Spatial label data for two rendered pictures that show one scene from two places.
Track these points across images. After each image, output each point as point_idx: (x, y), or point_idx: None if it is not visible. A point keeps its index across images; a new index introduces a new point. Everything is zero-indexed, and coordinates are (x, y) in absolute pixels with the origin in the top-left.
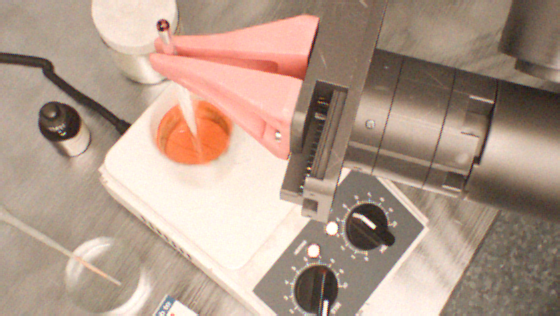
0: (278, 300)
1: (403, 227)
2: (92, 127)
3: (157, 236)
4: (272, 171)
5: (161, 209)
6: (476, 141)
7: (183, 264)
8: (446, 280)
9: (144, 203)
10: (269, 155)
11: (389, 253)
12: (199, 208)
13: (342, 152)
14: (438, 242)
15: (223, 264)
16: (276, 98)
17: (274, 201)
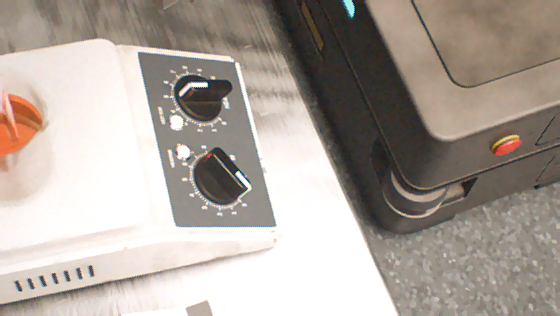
0: (202, 215)
1: (221, 75)
2: None
3: (39, 303)
4: (86, 117)
5: (33, 238)
6: None
7: (87, 299)
8: (288, 92)
9: (12, 252)
10: (68, 108)
11: (234, 104)
12: (63, 204)
13: None
14: (252, 74)
15: (134, 221)
16: None
17: (115, 136)
